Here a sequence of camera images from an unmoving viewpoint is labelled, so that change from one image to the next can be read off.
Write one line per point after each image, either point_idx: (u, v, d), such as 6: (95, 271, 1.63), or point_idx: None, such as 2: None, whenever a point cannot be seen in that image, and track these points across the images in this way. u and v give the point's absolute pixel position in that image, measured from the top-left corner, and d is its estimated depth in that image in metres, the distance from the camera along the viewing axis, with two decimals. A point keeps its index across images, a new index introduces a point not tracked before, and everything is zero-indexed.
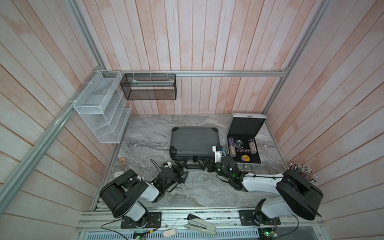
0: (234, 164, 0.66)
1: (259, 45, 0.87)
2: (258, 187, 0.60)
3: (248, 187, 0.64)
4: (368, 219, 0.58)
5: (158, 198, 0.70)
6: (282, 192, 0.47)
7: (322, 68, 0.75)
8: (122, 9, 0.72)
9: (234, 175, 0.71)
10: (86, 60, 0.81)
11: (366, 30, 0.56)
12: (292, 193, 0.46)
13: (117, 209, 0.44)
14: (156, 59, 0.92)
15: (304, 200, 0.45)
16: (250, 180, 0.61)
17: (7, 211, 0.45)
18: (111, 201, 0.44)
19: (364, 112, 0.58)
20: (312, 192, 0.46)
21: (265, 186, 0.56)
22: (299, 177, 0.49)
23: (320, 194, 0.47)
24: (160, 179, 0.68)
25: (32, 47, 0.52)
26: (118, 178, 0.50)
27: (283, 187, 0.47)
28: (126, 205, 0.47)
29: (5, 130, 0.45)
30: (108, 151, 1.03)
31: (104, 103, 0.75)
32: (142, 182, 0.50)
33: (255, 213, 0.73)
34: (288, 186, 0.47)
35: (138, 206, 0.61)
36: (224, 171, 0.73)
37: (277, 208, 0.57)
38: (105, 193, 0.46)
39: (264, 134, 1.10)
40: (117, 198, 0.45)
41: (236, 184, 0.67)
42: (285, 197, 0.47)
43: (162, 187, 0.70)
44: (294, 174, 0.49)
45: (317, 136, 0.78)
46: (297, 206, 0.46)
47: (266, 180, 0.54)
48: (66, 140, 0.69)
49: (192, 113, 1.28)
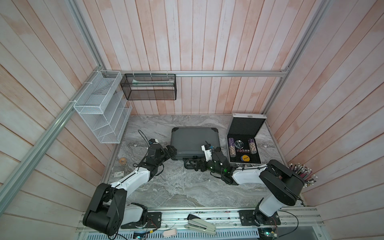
0: (225, 159, 0.69)
1: (259, 45, 0.87)
2: (247, 180, 0.62)
3: (238, 181, 0.67)
4: (368, 219, 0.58)
5: (154, 173, 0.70)
6: (264, 180, 0.50)
7: (322, 68, 0.75)
8: (123, 9, 0.72)
9: (226, 170, 0.73)
10: (86, 60, 0.81)
11: (366, 30, 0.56)
12: (273, 180, 0.48)
13: (111, 228, 0.43)
14: (156, 59, 0.92)
15: (284, 186, 0.48)
16: (240, 173, 0.63)
17: (7, 211, 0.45)
18: (99, 226, 0.42)
19: (364, 112, 0.58)
20: (294, 179, 0.49)
21: (253, 177, 0.57)
22: (281, 166, 0.52)
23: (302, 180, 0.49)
24: (151, 153, 0.69)
25: (32, 47, 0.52)
26: (91, 203, 0.44)
27: (265, 175, 0.50)
28: (116, 220, 0.44)
29: (5, 130, 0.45)
30: (108, 151, 1.03)
31: (104, 103, 0.75)
32: (118, 194, 0.44)
33: (255, 213, 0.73)
34: (269, 175, 0.50)
35: (133, 208, 0.60)
36: (216, 167, 0.76)
37: (270, 202, 0.59)
38: (89, 223, 0.42)
39: (264, 134, 1.10)
40: (103, 220, 0.42)
41: (228, 178, 0.70)
42: (267, 185, 0.50)
43: (152, 161, 0.70)
44: (276, 163, 0.52)
45: (317, 136, 0.79)
46: (279, 194, 0.49)
47: (252, 171, 0.57)
48: (66, 140, 0.69)
49: (192, 113, 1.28)
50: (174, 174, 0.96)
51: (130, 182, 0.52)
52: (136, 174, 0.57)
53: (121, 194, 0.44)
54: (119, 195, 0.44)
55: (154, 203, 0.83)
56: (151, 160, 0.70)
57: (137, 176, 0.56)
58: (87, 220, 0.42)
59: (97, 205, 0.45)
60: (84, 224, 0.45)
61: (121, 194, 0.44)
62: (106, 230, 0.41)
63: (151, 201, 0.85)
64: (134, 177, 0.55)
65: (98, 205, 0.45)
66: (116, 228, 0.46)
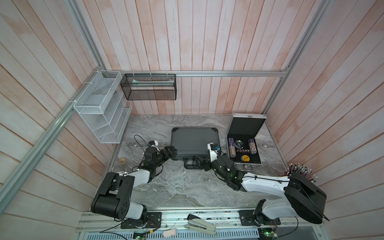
0: (232, 164, 0.63)
1: (259, 45, 0.87)
2: (259, 189, 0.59)
3: (247, 188, 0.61)
4: (368, 219, 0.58)
5: (152, 176, 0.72)
6: (290, 198, 0.45)
7: (322, 68, 0.75)
8: (123, 10, 0.72)
9: (232, 175, 0.69)
10: (86, 59, 0.81)
11: (366, 30, 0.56)
12: (304, 200, 0.44)
13: (119, 210, 0.44)
14: (156, 59, 0.92)
15: (313, 205, 0.44)
16: (251, 182, 0.58)
17: (7, 211, 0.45)
18: (107, 210, 0.43)
19: (363, 112, 0.59)
20: (317, 196, 0.46)
21: (270, 189, 0.53)
22: (305, 180, 0.48)
23: (322, 195, 0.46)
24: (148, 157, 0.72)
25: (32, 47, 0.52)
26: (101, 188, 0.46)
27: (292, 193, 0.45)
28: (124, 204, 0.47)
29: (5, 130, 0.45)
30: (108, 151, 1.03)
31: (104, 103, 0.75)
32: (128, 178, 0.48)
33: (255, 214, 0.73)
34: (298, 193, 0.45)
35: (135, 205, 0.62)
36: (221, 172, 0.70)
37: (279, 210, 0.57)
38: (97, 207, 0.44)
39: (264, 134, 1.10)
40: (111, 204, 0.44)
41: (235, 185, 0.64)
42: (292, 202, 0.46)
43: (151, 165, 0.74)
44: (300, 176, 0.48)
45: (317, 136, 0.79)
46: (304, 211, 0.45)
47: (270, 184, 0.52)
48: (66, 140, 0.68)
49: (192, 113, 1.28)
50: (174, 174, 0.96)
51: (135, 175, 0.56)
52: (138, 171, 0.60)
53: (130, 179, 0.48)
54: (128, 179, 0.48)
55: (154, 202, 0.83)
56: (149, 164, 0.74)
57: (140, 172, 0.61)
58: (95, 205, 0.44)
59: (107, 189, 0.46)
60: (92, 210, 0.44)
61: (130, 179, 0.48)
62: (114, 214, 0.43)
63: (151, 201, 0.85)
64: (137, 172, 0.58)
65: (107, 189, 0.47)
66: (123, 214, 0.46)
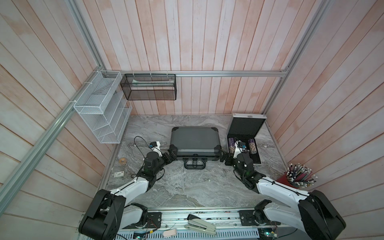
0: (250, 162, 0.65)
1: (259, 46, 0.87)
2: (273, 196, 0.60)
3: (261, 191, 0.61)
4: (368, 219, 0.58)
5: (152, 184, 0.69)
6: (303, 210, 0.44)
7: (322, 68, 0.75)
8: (123, 10, 0.72)
9: (248, 173, 0.69)
10: (86, 60, 0.81)
11: (366, 30, 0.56)
12: (315, 217, 0.43)
13: (106, 236, 0.42)
14: (156, 59, 0.92)
15: (325, 226, 0.43)
16: (268, 185, 0.58)
17: (7, 211, 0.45)
18: (95, 234, 0.41)
19: (363, 112, 0.59)
20: (336, 221, 0.43)
21: (284, 198, 0.52)
22: (327, 201, 0.45)
23: (343, 223, 0.43)
24: (148, 163, 0.67)
25: (31, 47, 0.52)
26: (89, 209, 0.43)
27: (306, 207, 0.43)
28: (113, 228, 0.44)
29: (5, 130, 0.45)
30: (108, 151, 1.03)
31: (104, 103, 0.76)
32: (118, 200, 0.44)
33: (255, 210, 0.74)
34: (311, 207, 0.44)
35: (131, 211, 0.59)
36: (239, 167, 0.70)
37: (285, 218, 0.56)
38: (84, 230, 0.42)
39: (264, 134, 1.10)
40: (98, 228, 0.41)
41: (249, 183, 0.65)
42: (304, 215, 0.44)
43: (150, 172, 0.70)
44: (322, 196, 0.45)
45: (317, 136, 0.79)
46: (313, 228, 0.43)
47: (286, 193, 0.51)
48: (66, 140, 0.68)
49: (192, 113, 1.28)
50: (174, 174, 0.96)
51: (130, 190, 0.52)
52: (134, 184, 0.56)
53: (121, 201, 0.44)
54: (118, 201, 0.44)
55: (153, 202, 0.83)
56: (149, 171, 0.69)
57: (136, 185, 0.56)
58: (82, 227, 0.42)
59: (95, 211, 0.45)
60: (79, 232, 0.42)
61: (120, 201, 0.44)
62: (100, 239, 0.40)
63: (151, 201, 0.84)
64: (133, 185, 0.55)
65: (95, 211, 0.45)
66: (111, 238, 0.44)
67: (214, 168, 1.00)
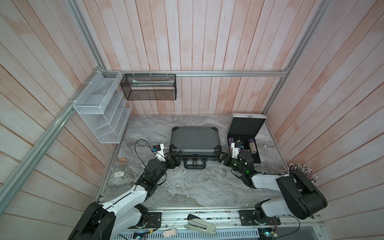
0: (251, 160, 0.70)
1: (259, 45, 0.87)
2: (265, 186, 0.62)
3: (256, 184, 0.66)
4: (368, 219, 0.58)
5: (150, 193, 0.65)
6: (281, 184, 0.49)
7: (322, 68, 0.75)
8: (123, 9, 0.72)
9: (248, 172, 0.74)
10: (86, 59, 0.81)
11: (366, 30, 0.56)
12: (290, 188, 0.47)
13: None
14: (156, 59, 0.92)
15: (300, 196, 0.46)
16: (260, 176, 0.63)
17: (7, 211, 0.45)
18: None
19: (364, 112, 0.58)
20: (314, 195, 0.46)
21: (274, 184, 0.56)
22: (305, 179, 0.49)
23: (324, 202, 0.45)
24: (148, 173, 0.63)
25: (31, 47, 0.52)
26: (79, 223, 0.43)
27: (283, 180, 0.49)
28: None
29: (5, 131, 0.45)
30: (108, 151, 1.03)
31: (104, 103, 0.76)
32: (108, 217, 0.42)
33: (255, 208, 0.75)
34: (288, 181, 0.49)
35: (128, 217, 0.58)
36: (239, 166, 0.77)
37: (276, 204, 0.58)
38: None
39: (264, 134, 1.10)
40: None
41: (246, 179, 0.71)
42: (282, 189, 0.49)
43: (151, 181, 0.67)
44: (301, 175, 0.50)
45: (317, 136, 0.79)
46: (290, 200, 0.47)
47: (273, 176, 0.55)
48: (66, 140, 0.68)
49: (192, 113, 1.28)
50: (174, 174, 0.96)
51: (123, 203, 0.50)
52: (130, 194, 0.55)
53: (110, 218, 0.42)
54: (107, 218, 0.42)
55: (154, 202, 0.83)
56: (151, 180, 0.66)
57: (131, 197, 0.54)
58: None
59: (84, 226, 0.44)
60: None
61: (110, 219, 0.42)
62: None
63: (151, 201, 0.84)
64: (127, 198, 0.53)
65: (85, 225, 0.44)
66: None
67: (214, 168, 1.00)
